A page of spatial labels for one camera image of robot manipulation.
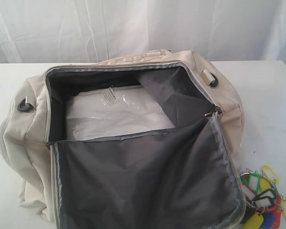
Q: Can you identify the metal key ring zipper pull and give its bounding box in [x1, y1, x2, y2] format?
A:
[204, 110, 216, 118]

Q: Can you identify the white plastic-wrapped packet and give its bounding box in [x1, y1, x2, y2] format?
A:
[66, 85, 174, 141]

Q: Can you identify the beige duffel bag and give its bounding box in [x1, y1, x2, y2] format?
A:
[0, 50, 245, 229]

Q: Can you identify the colourful plastic key tag bunch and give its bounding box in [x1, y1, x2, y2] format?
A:
[240, 165, 286, 229]

